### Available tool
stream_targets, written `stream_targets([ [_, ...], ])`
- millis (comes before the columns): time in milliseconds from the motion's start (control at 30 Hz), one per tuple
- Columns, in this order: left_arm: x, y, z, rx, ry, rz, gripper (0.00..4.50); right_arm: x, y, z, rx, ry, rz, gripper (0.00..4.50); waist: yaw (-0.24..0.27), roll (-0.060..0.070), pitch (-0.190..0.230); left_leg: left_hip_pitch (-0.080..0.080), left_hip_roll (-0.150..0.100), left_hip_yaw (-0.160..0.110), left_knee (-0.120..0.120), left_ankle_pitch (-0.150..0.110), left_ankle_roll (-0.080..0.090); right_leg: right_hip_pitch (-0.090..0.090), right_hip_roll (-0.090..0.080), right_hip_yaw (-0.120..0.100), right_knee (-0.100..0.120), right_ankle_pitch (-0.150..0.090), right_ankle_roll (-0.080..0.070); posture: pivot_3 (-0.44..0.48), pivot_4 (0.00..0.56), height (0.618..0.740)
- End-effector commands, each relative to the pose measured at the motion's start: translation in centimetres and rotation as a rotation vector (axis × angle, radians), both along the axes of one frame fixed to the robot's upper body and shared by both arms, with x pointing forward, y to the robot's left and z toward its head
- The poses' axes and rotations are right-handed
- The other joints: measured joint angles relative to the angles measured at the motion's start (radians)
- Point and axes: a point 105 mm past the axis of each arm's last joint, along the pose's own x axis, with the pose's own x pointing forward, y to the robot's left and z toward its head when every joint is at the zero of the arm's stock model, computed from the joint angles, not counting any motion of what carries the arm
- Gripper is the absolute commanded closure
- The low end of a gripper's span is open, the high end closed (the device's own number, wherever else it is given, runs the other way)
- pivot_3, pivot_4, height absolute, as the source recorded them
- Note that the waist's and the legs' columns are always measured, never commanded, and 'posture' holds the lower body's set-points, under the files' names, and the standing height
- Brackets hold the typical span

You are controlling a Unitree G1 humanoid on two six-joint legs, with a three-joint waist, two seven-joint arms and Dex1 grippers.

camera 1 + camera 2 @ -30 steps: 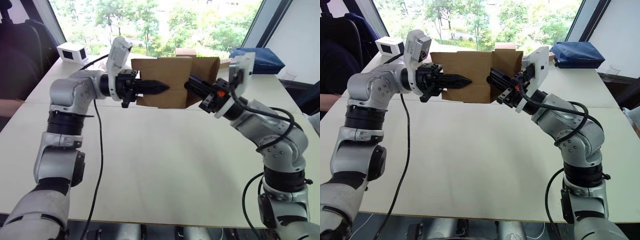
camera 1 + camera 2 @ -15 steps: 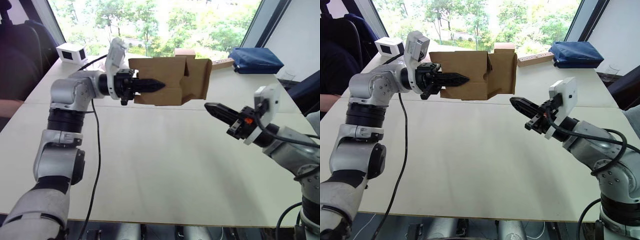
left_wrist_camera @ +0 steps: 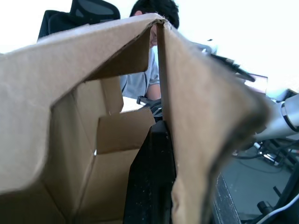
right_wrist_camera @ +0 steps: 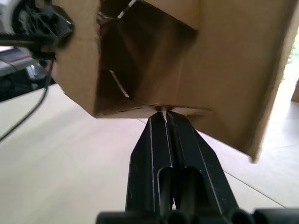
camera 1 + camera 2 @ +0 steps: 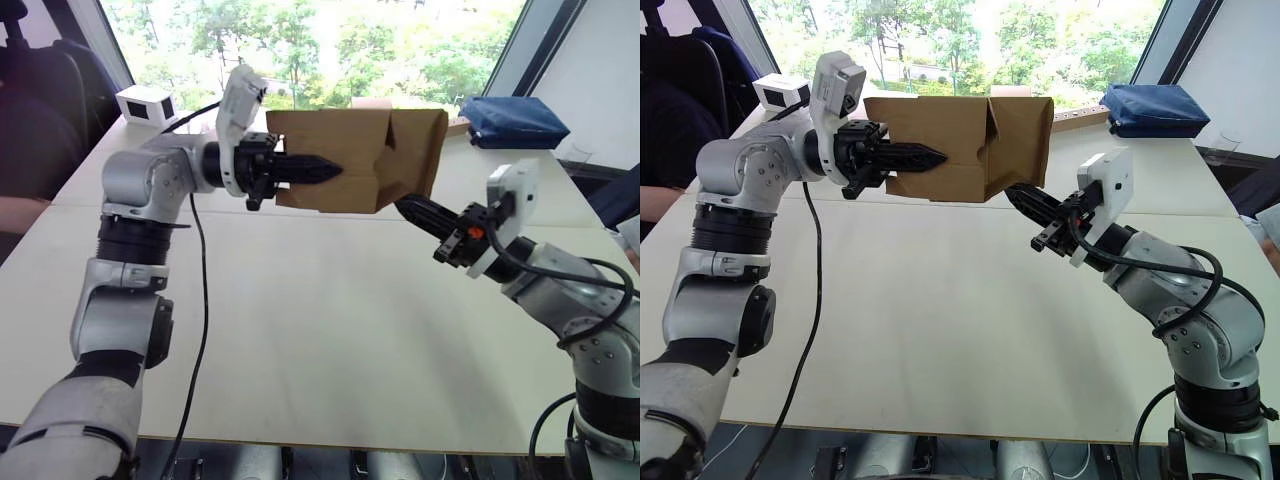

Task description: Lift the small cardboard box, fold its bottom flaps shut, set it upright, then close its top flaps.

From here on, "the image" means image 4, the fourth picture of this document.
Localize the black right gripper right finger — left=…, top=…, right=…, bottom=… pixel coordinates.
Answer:
left=166, top=111, right=241, bottom=213

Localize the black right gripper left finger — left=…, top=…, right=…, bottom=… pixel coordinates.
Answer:
left=125, top=112, right=175, bottom=213

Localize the small cardboard box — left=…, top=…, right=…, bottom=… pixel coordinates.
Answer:
left=52, top=0, right=299, bottom=164

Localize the closed cardboard box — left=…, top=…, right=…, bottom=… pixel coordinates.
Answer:
left=290, top=80, right=299, bottom=103

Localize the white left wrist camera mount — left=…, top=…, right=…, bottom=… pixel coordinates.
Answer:
left=0, top=0, right=23, bottom=31

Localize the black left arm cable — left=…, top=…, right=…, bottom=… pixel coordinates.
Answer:
left=0, top=57, right=57, bottom=142

